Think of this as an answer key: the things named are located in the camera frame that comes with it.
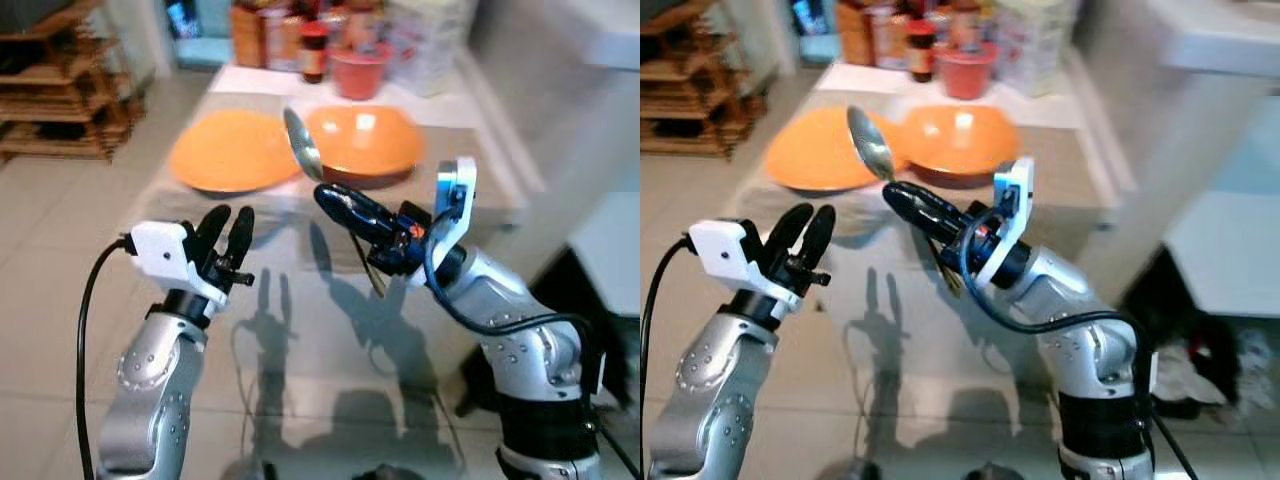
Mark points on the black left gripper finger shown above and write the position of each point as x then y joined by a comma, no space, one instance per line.
241,235
820,235
213,232
790,232

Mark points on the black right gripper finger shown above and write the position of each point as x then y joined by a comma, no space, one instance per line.
935,230
920,199
365,235
350,203

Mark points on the silver metal spoon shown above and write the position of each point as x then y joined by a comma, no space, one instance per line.
868,143
302,145

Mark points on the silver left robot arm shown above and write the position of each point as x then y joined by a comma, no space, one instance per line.
705,400
150,400

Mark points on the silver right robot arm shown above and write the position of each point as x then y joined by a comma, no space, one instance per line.
530,360
1095,350

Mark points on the orange bowl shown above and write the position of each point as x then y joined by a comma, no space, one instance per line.
370,140
955,140

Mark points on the orange plate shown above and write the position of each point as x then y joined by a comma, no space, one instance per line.
815,155
230,150

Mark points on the red plastic cup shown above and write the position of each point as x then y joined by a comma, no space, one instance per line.
967,72
360,72

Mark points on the white table mat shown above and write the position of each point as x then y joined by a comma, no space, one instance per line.
850,80
250,80

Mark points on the dark sauce bottle red cap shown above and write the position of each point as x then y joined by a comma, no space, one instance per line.
313,55
921,52

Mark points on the wooden slatted shelf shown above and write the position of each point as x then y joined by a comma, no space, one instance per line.
690,100
60,100

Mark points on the orange carton box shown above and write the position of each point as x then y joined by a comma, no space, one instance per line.
868,35
262,35

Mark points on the white plastic container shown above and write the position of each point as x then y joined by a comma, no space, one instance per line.
430,45
1040,45

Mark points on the white counter cabinet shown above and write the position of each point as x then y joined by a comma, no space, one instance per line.
1230,200
612,250

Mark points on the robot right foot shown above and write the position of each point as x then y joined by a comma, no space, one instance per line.
385,472
992,472

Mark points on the crumpled cloth pile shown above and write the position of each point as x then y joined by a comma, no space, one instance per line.
1190,375

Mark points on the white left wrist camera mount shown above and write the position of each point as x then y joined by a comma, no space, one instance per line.
722,250
160,250

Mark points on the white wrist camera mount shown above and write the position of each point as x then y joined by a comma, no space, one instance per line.
160,250
722,250
455,190
1015,190

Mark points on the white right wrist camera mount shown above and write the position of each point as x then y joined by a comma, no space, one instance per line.
1015,190
455,190

